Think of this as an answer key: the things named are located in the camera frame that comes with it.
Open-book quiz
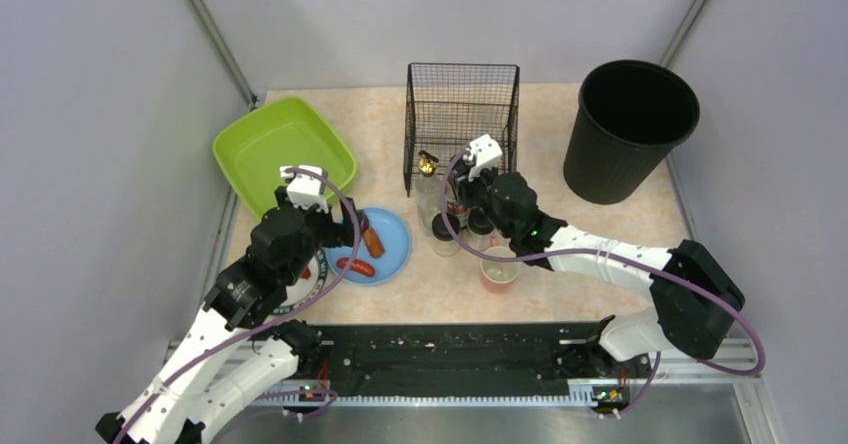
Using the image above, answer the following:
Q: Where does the white green rimmed plate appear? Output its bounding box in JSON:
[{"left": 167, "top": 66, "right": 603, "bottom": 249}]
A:
[{"left": 272, "top": 250, "right": 328, "bottom": 316}]

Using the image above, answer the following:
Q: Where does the black wire basket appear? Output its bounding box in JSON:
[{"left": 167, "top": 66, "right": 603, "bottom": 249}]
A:
[{"left": 402, "top": 62, "right": 521, "bottom": 195}]

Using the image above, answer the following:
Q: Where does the dark red chili pepper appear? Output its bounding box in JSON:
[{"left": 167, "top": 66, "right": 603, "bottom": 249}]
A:
[{"left": 357, "top": 210, "right": 370, "bottom": 233}]

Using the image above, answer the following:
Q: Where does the brown sauce bottle black cap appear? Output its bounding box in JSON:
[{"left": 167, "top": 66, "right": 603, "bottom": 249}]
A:
[{"left": 445, "top": 183, "right": 470, "bottom": 229}]

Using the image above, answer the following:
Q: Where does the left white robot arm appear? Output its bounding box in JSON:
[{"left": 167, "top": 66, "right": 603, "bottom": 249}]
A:
[{"left": 95, "top": 181, "right": 365, "bottom": 443}]

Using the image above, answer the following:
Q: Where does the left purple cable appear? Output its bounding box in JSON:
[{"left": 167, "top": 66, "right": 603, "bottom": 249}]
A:
[{"left": 111, "top": 167, "right": 364, "bottom": 444}]

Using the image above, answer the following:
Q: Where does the green plastic tub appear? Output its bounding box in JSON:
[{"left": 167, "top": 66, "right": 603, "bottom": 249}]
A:
[{"left": 212, "top": 96, "right": 358, "bottom": 218}]

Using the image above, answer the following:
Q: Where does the clear bottle gold pump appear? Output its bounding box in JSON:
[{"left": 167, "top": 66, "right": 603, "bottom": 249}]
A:
[{"left": 415, "top": 150, "right": 442, "bottom": 237}]

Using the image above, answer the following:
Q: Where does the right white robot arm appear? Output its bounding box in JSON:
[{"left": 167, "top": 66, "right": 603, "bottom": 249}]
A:
[{"left": 449, "top": 163, "right": 745, "bottom": 361}]

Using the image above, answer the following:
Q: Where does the blue plate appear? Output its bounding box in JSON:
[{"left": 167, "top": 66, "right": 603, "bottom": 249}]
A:
[{"left": 344, "top": 207, "right": 412, "bottom": 286}]

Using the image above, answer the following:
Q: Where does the clear jar black lid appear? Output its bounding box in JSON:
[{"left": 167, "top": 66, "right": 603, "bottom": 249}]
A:
[
  {"left": 467, "top": 208, "right": 498, "bottom": 252},
  {"left": 431, "top": 213, "right": 461, "bottom": 257}
]

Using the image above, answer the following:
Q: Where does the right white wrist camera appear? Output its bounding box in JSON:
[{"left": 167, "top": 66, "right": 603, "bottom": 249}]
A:
[{"left": 462, "top": 134, "right": 503, "bottom": 181}]

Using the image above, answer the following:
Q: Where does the red sausage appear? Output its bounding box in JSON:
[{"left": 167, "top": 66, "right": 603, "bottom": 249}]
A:
[{"left": 336, "top": 257, "right": 376, "bottom": 278}]

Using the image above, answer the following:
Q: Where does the orange sausage piece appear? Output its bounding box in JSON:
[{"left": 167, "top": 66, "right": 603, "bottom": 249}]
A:
[{"left": 362, "top": 228, "right": 385, "bottom": 259}]

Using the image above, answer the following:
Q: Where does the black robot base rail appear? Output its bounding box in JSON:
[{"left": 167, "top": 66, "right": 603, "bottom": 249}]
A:
[{"left": 290, "top": 323, "right": 650, "bottom": 398}]

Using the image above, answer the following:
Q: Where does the black trash bin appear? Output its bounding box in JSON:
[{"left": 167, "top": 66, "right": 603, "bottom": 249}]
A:
[{"left": 563, "top": 59, "right": 700, "bottom": 205}]

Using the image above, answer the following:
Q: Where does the pink mug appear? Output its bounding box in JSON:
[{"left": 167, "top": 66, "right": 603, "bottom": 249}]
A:
[{"left": 479, "top": 237, "right": 520, "bottom": 294}]

